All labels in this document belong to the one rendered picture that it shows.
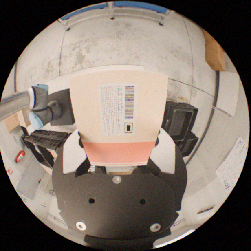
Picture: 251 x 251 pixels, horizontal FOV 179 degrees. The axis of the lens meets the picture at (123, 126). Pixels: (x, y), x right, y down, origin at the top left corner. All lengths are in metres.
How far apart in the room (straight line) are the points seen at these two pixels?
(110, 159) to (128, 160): 0.03
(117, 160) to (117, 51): 1.31
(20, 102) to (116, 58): 1.18
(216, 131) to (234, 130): 0.60
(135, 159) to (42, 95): 0.49
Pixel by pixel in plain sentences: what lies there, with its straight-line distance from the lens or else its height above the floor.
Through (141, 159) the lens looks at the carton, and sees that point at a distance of 0.16.
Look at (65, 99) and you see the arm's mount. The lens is 0.61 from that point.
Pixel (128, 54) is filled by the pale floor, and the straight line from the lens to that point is 1.32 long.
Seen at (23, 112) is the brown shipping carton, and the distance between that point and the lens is 1.02.
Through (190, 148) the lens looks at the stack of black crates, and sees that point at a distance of 1.59.
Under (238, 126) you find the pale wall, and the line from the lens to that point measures 2.51.
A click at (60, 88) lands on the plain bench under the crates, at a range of 0.68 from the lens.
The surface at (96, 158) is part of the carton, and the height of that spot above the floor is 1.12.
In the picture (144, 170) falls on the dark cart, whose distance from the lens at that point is 2.16.
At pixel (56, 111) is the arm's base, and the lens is 0.61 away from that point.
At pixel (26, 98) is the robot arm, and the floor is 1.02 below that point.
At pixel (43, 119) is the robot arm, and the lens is 0.54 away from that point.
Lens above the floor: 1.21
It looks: 61 degrees down
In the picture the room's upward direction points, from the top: 176 degrees clockwise
